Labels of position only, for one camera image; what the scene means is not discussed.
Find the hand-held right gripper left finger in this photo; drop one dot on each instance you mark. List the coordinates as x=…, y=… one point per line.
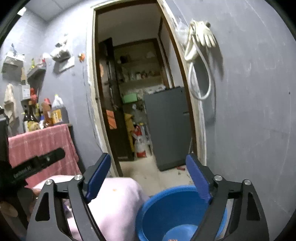
x=99, y=178

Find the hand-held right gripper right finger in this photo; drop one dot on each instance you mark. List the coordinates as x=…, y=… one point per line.
x=198, y=178

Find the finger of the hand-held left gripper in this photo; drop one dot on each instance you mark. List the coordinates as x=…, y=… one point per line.
x=48, y=158

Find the blue plastic basin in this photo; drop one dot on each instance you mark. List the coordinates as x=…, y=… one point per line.
x=171, y=208

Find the person's left hand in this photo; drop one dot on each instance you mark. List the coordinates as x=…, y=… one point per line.
x=8, y=209

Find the pink checked towel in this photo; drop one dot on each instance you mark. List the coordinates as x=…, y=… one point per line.
x=39, y=141

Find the light pink table sheet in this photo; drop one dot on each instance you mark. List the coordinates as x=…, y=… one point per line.
x=115, y=204

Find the dark glass bottle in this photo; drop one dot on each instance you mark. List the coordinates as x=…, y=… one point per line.
x=30, y=118

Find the red capped sauce bottle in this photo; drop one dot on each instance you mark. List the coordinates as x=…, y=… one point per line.
x=47, y=113

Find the clear oil jug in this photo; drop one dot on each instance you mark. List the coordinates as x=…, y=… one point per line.
x=59, y=111

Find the white and red sack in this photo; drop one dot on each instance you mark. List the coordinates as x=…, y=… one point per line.
x=140, y=143

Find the grey refrigerator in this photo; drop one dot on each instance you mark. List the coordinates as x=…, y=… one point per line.
x=168, y=129

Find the yellow bag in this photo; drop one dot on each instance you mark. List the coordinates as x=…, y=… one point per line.
x=129, y=122

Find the dark wooden door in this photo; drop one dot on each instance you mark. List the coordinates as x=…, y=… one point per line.
x=115, y=115

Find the beige hanging cloth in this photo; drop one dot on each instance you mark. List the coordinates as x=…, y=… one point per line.
x=9, y=102

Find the green box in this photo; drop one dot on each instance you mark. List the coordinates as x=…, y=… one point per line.
x=130, y=98

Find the wooden storage shelf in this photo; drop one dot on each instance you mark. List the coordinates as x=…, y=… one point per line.
x=141, y=67

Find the white rubber gloves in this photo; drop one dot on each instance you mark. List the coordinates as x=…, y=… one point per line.
x=205, y=34

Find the wooden door frame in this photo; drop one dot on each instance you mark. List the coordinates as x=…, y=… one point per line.
x=93, y=92

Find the small wall shelf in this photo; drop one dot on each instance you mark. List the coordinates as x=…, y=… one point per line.
x=35, y=74

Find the grey wall rack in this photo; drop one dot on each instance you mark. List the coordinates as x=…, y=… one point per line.
x=11, y=66

